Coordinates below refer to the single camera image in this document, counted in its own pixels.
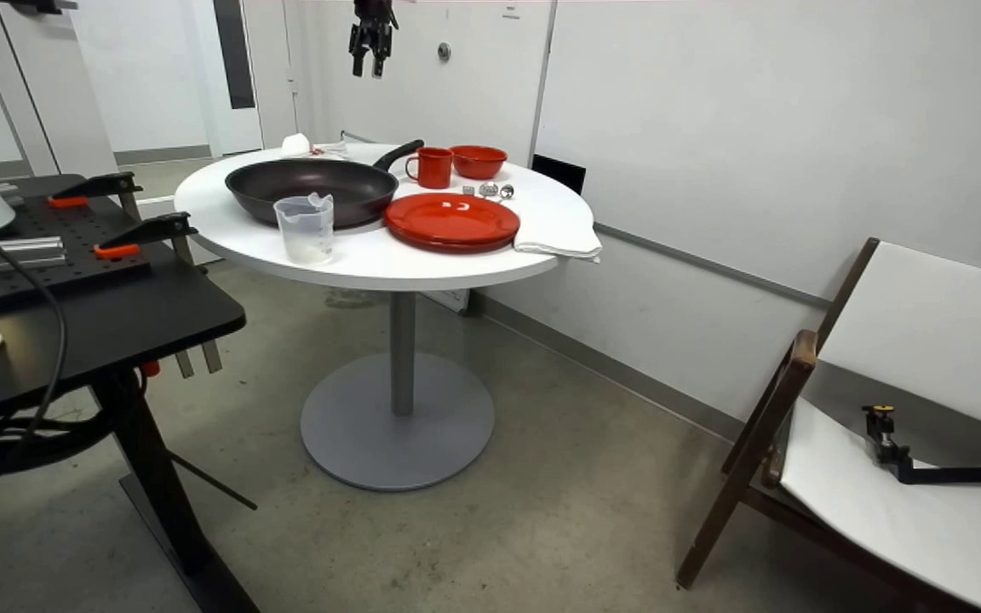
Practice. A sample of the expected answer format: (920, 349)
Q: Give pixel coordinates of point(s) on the red mug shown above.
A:
(433, 170)

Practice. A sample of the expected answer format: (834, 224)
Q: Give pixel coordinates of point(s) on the small metal measuring spoons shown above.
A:
(491, 190)

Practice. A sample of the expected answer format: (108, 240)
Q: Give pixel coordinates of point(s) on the red bowl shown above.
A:
(480, 160)

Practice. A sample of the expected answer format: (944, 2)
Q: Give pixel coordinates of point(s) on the round white pedestal table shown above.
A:
(400, 422)

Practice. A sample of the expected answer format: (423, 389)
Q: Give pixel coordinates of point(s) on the round grey wall fitting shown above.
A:
(444, 52)

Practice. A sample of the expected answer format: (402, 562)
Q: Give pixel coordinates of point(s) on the dark narrow door window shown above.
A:
(234, 56)

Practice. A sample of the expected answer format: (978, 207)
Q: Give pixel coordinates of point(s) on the wooden chair with white panels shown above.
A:
(911, 341)

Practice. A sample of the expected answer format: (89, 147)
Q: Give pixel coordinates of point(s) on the clear plastic measuring cup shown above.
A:
(304, 234)

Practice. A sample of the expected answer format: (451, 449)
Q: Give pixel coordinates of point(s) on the black rectangular box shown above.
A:
(564, 173)

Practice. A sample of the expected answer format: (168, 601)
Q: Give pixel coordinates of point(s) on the plain white folded cloth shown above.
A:
(561, 225)

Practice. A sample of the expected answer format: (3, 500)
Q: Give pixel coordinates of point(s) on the red plate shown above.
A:
(451, 224)

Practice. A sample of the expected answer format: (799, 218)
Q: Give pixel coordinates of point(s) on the aluminium profile rail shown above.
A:
(15, 246)

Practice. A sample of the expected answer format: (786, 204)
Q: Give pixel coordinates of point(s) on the black workbench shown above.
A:
(117, 317)

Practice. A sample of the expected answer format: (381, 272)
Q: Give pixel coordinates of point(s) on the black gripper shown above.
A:
(373, 23)

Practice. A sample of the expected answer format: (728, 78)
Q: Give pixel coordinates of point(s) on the black jointed mount arm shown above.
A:
(911, 464)

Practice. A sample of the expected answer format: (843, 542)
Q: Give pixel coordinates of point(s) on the black frying pan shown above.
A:
(309, 190)

